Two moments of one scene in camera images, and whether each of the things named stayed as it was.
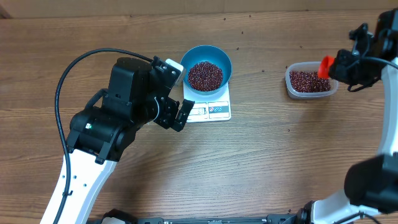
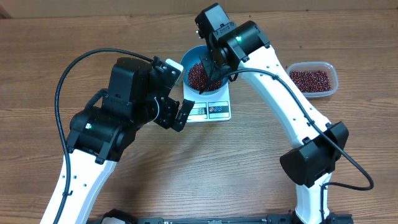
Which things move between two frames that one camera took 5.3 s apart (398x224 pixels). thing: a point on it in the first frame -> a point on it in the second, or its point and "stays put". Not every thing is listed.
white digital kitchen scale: (208, 107) stays put
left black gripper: (170, 111) stays put
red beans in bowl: (205, 76) stays put
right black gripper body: (343, 66) -> (208, 66)
